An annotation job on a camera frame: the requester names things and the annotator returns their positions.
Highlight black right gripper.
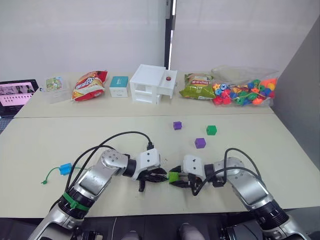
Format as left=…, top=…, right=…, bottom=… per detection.
left=169, top=165, right=205, bottom=197

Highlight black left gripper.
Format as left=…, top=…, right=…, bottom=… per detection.
left=136, top=167, right=169, bottom=193

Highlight lime green block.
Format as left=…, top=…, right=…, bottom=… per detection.
left=168, top=171, right=180, bottom=184

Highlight clear bag of coloured beads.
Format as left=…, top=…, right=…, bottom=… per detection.
left=210, top=65, right=280, bottom=108

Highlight dark rounded shape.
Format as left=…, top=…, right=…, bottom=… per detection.
left=176, top=222, right=205, bottom=240

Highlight green chips bag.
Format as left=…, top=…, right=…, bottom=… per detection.
left=178, top=72, right=216, bottom=101

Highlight white drawer cabinet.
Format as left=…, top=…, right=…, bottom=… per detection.
left=129, top=63, right=179, bottom=105

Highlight blue block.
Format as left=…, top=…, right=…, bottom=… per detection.
left=59, top=162, right=73, bottom=175

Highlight teal and white box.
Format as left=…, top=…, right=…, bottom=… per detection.
left=109, top=76, right=130, bottom=98

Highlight red chips bag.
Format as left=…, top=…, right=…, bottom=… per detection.
left=71, top=70, right=109, bottom=102

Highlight clear box with picture card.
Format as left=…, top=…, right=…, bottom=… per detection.
left=44, top=75, right=72, bottom=105

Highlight grey partition panel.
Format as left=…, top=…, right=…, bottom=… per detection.
left=270, top=14, right=320, bottom=174

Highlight black laptop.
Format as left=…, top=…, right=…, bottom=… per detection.
left=0, top=79, right=40, bottom=118

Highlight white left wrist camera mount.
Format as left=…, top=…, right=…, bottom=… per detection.
left=131, top=147, right=162, bottom=181

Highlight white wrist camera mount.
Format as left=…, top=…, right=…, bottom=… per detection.
left=131, top=147, right=162, bottom=181
left=182, top=154, right=207, bottom=179

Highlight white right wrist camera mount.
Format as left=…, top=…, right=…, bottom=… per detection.
left=182, top=154, right=207, bottom=179

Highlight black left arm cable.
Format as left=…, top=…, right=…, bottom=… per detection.
left=65, top=131, right=154, bottom=194

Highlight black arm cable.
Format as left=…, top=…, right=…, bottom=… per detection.
left=65, top=131, right=154, bottom=194
left=191, top=147, right=263, bottom=197

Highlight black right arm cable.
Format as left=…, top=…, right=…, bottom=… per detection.
left=191, top=147, right=263, bottom=197

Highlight green cable tie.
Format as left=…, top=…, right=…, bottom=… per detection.
left=61, top=191, right=90, bottom=212

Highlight dark vertical door frame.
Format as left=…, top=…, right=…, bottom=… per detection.
left=162, top=0, right=178, bottom=71

